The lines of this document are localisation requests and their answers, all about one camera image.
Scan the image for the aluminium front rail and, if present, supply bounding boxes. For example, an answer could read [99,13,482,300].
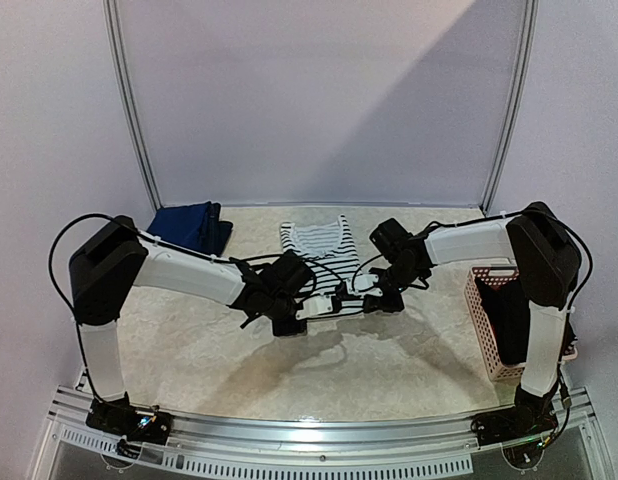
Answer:
[30,387,615,479]

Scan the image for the aluminium corner post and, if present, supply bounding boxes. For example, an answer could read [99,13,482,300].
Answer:
[479,0,539,214]
[103,0,162,211]

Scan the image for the black white striped tank top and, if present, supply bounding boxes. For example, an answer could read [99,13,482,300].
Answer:
[279,214,363,321]

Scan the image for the black garment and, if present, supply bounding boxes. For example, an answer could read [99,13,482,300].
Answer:
[474,278,530,365]

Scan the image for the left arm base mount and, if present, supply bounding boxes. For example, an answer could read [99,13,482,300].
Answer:
[85,394,174,445]

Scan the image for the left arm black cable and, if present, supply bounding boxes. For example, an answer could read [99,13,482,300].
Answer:
[47,213,320,396]

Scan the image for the folded blue garment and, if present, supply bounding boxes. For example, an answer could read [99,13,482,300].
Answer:
[147,201,233,256]

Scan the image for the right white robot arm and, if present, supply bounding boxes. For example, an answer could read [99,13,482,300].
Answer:
[369,202,582,436]

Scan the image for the pink perforated laundry basket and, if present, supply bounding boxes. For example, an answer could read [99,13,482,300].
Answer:
[463,263,579,384]

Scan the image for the right aluminium corner post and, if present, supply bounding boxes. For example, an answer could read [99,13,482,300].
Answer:
[479,0,539,214]

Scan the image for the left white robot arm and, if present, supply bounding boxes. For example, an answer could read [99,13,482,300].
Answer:
[69,216,313,434]

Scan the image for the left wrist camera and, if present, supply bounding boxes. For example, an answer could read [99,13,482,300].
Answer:
[295,295,340,320]

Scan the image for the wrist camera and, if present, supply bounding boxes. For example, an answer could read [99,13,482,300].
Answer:
[295,295,340,320]
[335,272,383,300]

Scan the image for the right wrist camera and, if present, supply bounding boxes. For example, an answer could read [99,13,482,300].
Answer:
[335,272,383,300]

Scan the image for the left aluminium corner post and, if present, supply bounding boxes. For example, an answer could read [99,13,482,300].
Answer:
[103,0,162,211]

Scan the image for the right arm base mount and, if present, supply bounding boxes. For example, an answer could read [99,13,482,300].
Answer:
[470,385,570,448]

